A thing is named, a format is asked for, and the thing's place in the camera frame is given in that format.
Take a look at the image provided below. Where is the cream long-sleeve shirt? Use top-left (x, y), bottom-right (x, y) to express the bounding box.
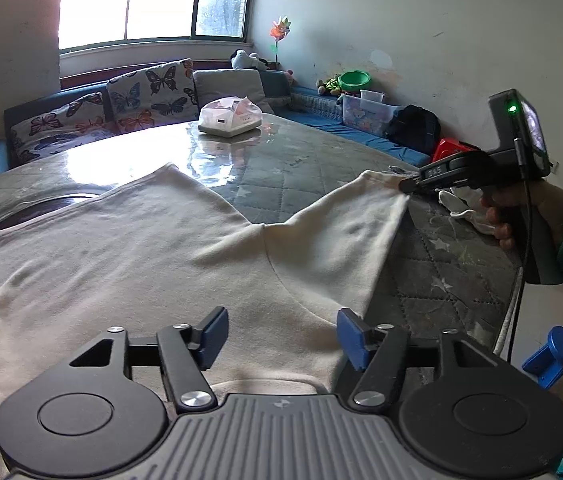
top-left (0, 162), bottom-right (412, 480)

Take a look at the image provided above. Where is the white cord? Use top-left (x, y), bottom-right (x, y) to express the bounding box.
top-left (491, 270), bottom-right (525, 356)

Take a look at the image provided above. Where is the person's right hand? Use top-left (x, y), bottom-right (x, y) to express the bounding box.
top-left (480, 182), bottom-right (563, 261)

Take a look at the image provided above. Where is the red box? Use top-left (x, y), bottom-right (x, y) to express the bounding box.
top-left (434, 139), bottom-right (477, 163)

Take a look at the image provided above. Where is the square butterfly print cushion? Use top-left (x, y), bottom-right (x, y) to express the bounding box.
top-left (106, 58), bottom-right (197, 133)

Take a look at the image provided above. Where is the grey cushion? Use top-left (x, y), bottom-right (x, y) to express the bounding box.
top-left (192, 69), bottom-right (275, 121)

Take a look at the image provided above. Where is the black backpack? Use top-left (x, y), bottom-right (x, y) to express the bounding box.
top-left (385, 105), bottom-right (441, 156)

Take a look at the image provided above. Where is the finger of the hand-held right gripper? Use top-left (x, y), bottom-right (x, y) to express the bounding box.
top-left (398, 169), bottom-right (439, 196)

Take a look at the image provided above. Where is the colourful pinwheel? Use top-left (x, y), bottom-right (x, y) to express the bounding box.
top-left (268, 17), bottom-right (293, 68)

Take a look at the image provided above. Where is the wide butterfly print cushion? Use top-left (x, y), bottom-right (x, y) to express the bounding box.
top-left (12, 92), bottom-right (112, 166)

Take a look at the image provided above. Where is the white plush toy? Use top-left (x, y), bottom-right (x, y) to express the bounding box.
top-left (232, 50), bottom-right (270, 72)

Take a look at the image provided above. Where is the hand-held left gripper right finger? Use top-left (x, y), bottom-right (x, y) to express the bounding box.
top-left (337, 308), bottom-right (499, 408)

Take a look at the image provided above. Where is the black cable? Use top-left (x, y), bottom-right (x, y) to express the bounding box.
top-left (509, 135), bottom-right (533, 361)

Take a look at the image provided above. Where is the blue sofa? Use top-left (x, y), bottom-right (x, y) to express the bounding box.
top-left (0, 67), bottom-right (432, 191)

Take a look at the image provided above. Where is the blue plastic clamp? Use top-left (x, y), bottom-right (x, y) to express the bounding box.
top-left (521, 326), bottom-right (563, 388)

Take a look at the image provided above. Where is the clear plastic storage box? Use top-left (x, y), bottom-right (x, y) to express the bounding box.
top-left (339, 90), bottom-right (402, 137)

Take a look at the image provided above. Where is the large window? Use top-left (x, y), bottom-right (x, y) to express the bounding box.
top-left (59, 0), bottom-right (255, 53)

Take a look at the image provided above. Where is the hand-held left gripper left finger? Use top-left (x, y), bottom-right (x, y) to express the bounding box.
top-left (69, 306), bottom-right (229, 413)

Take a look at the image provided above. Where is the green plush toy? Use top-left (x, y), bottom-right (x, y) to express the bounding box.
top-left (316, 75), bottom-right (342, 97)

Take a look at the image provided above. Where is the pink white tissue pack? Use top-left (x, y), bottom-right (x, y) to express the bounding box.
top-left (198, 96), bottom-right (262, 138)

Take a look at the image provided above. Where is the green plastic bowl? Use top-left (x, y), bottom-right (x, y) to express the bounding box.
top-left (337, 71), bottom-right (371, 92)

